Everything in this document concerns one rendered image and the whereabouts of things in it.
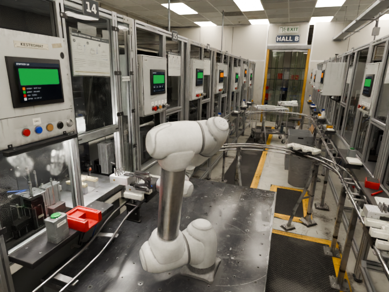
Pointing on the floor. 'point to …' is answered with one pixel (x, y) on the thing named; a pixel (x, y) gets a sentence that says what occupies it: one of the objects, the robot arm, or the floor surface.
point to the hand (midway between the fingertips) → (129, 178)
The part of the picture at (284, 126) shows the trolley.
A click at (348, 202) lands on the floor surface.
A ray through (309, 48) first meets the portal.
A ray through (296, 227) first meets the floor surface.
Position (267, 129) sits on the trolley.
